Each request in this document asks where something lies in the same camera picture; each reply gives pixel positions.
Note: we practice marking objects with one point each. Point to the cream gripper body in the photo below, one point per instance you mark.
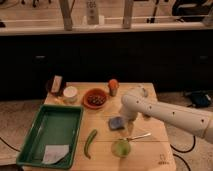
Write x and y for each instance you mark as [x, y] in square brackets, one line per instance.
[128, 116]

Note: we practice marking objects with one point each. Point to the blue sponge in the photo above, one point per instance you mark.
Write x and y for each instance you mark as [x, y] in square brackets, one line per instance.
[116, 123]

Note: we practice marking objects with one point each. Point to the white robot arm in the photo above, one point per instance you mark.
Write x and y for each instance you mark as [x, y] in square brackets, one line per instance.
[197, 122]

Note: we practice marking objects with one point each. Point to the green plastic tray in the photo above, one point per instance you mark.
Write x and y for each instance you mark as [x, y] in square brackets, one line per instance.
[52, 125]

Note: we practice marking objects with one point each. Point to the grey cloth in tray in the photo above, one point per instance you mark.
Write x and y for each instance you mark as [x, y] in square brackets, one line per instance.
[54, 153]

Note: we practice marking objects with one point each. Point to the metal spoon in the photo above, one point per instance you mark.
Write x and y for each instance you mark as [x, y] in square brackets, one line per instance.
[136, 137]

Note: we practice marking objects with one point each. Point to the green cup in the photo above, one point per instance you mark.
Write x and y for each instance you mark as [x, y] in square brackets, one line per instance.
[121, 148]

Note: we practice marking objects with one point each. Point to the orange bowl with beans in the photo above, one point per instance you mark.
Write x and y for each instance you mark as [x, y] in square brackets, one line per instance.
[95, 98]

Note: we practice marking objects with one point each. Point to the white round container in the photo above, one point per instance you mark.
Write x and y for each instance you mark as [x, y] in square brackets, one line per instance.
[70, 94]

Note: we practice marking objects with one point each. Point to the black device on floor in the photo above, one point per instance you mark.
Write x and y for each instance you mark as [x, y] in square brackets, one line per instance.
[198, 99]

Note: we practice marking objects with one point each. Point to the white remote on shelf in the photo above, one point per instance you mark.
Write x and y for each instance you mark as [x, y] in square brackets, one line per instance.
[92, 12]

